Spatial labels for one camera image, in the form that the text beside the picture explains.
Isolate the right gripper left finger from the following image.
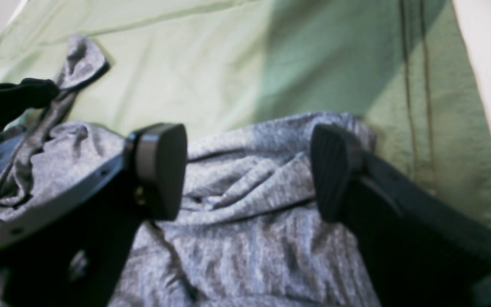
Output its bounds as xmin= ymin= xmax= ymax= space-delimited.
xmin=0 ymin=124 xmax=188 ymax=307

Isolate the grey heathered T-shirt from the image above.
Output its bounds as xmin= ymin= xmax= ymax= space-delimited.
xmin=0 ymin=35 xmax=380 ymax=307

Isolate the green table cloth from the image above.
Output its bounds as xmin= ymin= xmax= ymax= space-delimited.
xmin=0 ymin=0 xmax=491 ymax=227

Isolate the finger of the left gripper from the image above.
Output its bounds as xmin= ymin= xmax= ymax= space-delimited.
xmin=0 ymin=78 xmax=60 ymax=132

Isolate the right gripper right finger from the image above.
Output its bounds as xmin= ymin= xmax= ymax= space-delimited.
xmin=310 ymin=124 xmax=491 ymax=307

